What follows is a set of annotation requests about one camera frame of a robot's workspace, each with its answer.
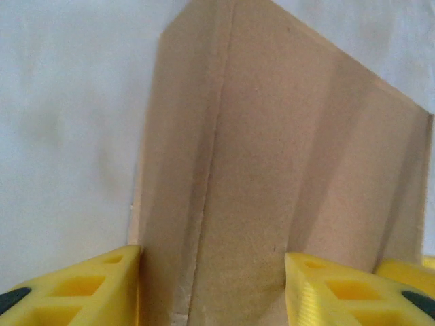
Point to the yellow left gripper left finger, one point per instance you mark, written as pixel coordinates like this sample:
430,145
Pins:
78,292

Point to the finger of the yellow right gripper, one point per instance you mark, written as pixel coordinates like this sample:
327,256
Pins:
408,275

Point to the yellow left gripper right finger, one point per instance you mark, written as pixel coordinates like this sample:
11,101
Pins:
340,299

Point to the brown cardboard box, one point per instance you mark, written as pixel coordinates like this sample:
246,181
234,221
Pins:
272,136

